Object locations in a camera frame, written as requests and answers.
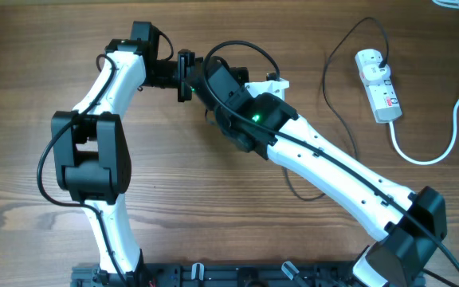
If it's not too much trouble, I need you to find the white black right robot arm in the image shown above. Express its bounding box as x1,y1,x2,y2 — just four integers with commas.
186,60,447,286

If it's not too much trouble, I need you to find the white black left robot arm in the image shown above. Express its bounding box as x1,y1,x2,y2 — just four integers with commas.
44,22,202,286

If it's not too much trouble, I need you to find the white power strip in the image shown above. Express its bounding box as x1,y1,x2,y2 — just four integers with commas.
355,49,402,124

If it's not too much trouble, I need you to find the black USB charger cable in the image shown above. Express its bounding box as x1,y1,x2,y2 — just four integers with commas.
281,16,390,202

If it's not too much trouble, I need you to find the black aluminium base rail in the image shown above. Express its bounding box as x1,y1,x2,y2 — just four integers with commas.
70,261,426,287

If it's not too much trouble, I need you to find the white power strip cord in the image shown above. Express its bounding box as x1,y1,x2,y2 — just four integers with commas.
387,3,459,167

